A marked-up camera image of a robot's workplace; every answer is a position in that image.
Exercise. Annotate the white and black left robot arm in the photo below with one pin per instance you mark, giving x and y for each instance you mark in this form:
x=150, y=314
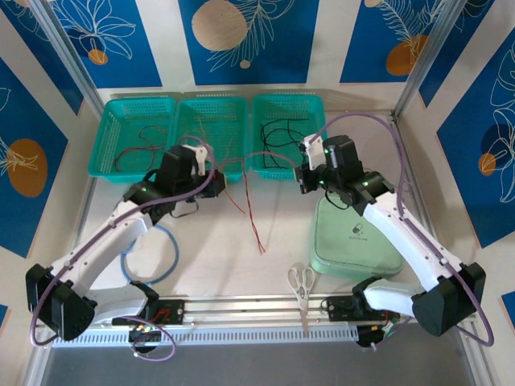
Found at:
x=100, y=249

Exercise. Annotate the teal plastic basket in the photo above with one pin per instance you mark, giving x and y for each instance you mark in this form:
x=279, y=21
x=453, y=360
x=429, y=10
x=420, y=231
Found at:
x=189, y=116
x=277, y=106
x=120, y=116

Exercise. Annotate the green medicine pouch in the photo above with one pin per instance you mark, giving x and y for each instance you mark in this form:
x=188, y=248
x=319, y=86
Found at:
x=342, y=249

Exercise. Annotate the white scissors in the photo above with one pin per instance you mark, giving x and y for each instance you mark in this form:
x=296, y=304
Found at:
x=301, y=297

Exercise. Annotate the black base connector block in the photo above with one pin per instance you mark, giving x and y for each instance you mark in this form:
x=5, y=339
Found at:
x=366, y=335
x=141, y=333

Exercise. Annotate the aluminium rail frame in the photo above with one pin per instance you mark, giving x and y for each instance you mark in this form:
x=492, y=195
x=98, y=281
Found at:
x=249, y=311

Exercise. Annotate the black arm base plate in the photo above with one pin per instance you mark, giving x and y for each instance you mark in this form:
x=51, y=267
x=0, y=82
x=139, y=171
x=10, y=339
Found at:
x=338, y=309
x=173, y=311

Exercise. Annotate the aluminium frame post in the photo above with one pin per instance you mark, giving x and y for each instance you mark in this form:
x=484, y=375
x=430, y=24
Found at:
x=432, y=44
x=68, y=60

